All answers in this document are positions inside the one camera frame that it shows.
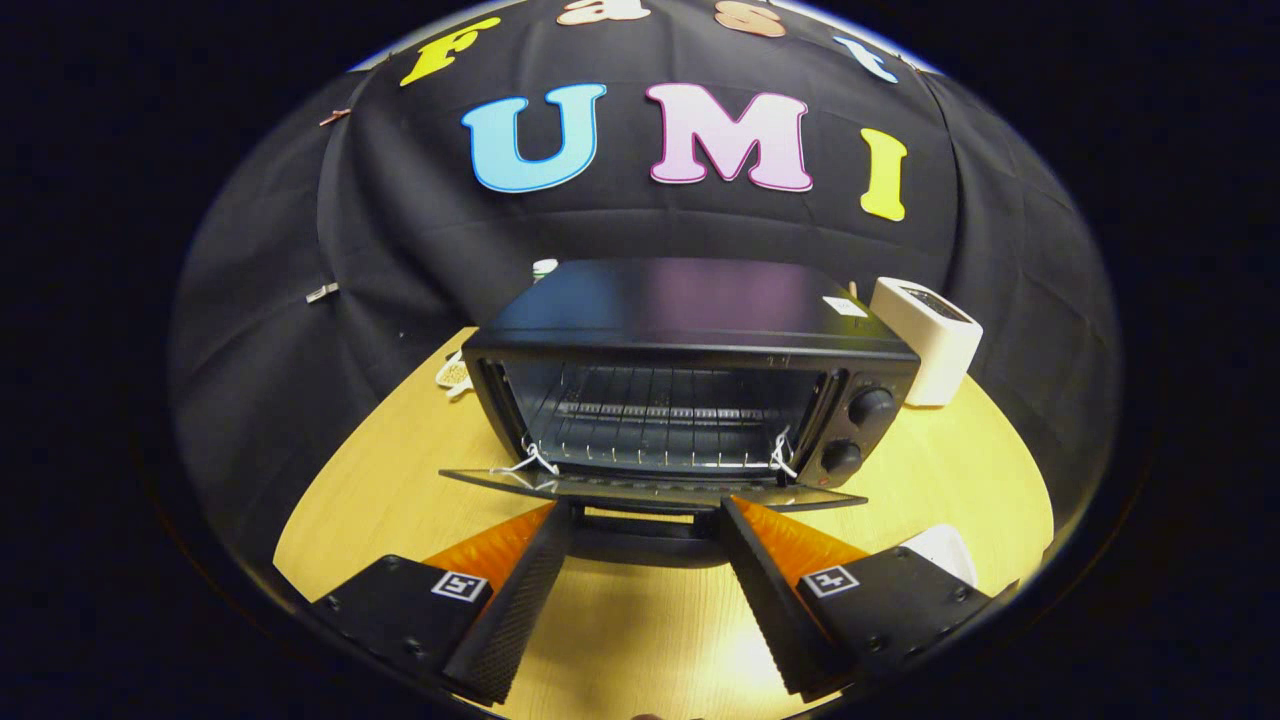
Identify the white square plate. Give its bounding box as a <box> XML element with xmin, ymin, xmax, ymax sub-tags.
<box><xmin>897</xmin><ymin>524</ymin><xmax>979</xmax><ymax>589</ymax></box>

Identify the black toaster oven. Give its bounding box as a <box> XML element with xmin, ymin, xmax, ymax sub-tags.
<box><xmin>440</xmin><ymin>258</ymin><xmax>921</xmax><ymax>568</ymax></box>

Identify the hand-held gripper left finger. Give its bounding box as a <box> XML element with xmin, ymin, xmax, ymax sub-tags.
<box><xmin>310</xmin><ymin>500</ymin><xmax>576</xmax><ymax>706</ymax></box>

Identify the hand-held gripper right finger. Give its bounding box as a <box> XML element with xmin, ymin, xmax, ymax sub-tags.
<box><xmin>718</xmin><ymin>495</ymin><xmax>1021</xmax><ymax>701</ymax></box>

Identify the white coiled cable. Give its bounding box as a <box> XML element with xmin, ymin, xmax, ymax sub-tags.
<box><xmin>436</xmin><ymin>350</ymin><xmax>477</xmax><ymax>399</ymax></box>

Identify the cream bread toaster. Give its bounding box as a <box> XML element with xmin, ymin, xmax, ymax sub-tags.
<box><xmin>868</xmin><ymin>277</ymin><xmax>984</xmax><ymax>408</ymax></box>

